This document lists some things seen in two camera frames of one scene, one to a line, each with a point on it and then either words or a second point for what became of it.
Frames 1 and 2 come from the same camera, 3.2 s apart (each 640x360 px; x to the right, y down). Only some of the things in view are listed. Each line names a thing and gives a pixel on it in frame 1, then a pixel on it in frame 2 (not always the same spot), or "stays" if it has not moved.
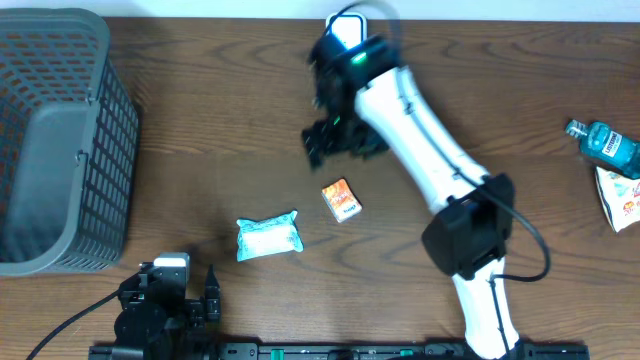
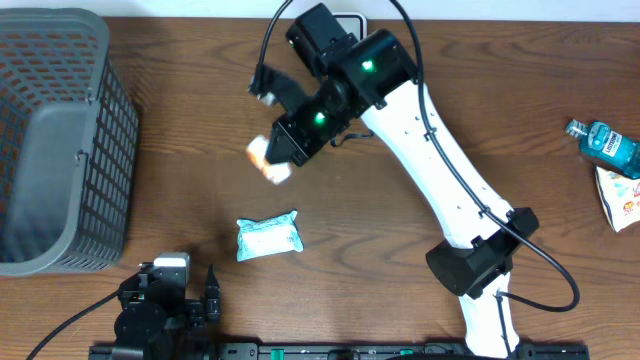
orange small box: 342,200 to 277,173
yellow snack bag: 620,197 stays
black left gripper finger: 212,296 stays
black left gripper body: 196,313 stays
